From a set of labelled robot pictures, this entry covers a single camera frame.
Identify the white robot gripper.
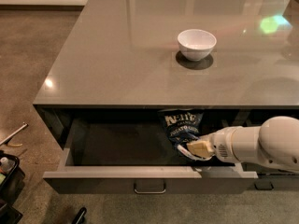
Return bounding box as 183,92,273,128
187,126,241,163

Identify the blue potato chip bag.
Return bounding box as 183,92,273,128
158,109,211,161

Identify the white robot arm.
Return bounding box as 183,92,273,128
187,116,299,173

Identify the open grey top drawer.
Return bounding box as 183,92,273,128
43,119,258,194

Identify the white ceramic bowl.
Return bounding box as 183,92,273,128
178,29,217,61

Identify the black object on floor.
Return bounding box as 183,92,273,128
72,207,87,224

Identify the metal rod on floor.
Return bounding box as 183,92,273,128
0,123,28,146

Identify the black cart with bottle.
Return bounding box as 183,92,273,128
0,154,24,224

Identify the metal drawer handle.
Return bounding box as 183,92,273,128
134,180,166,195

